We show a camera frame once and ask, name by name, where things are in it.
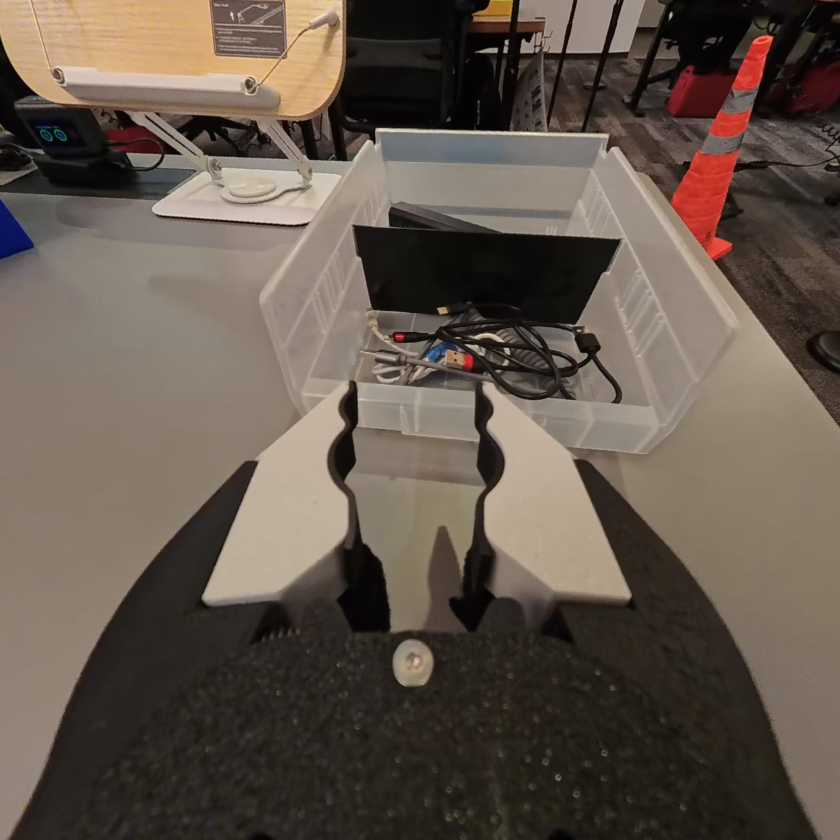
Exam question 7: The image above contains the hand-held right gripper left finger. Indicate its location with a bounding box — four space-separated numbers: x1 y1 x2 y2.
202 382 389 624

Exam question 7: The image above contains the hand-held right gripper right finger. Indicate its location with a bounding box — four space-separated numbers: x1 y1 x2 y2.
451 382 633 627

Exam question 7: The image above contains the grey braided USB cable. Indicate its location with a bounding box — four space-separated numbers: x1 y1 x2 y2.
360 348 473 385

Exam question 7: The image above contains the clear plastic bin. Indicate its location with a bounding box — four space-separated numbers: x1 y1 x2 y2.
259 128 739 455

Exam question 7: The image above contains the blue plastic bin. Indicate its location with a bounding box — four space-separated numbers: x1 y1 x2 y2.
0 197 35 258

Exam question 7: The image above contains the black divider of clear bin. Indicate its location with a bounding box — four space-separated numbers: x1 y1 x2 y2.
353 224 621 322

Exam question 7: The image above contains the orange traffic cone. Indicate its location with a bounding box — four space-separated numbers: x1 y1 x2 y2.
671 36 775 260

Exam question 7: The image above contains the black charger with display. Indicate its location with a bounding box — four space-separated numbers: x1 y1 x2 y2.
14 97 135 186

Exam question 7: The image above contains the red bag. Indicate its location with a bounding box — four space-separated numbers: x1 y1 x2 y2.
768 59 840 119
666 62 739 119

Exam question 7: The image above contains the black office chair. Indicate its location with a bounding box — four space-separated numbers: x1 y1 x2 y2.
341 33 476 142

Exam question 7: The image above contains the wooden laptop stand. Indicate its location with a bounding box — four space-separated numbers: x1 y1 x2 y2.
0 0 347 227

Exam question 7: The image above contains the black USB cable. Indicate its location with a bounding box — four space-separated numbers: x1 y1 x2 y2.
489 320 624 406

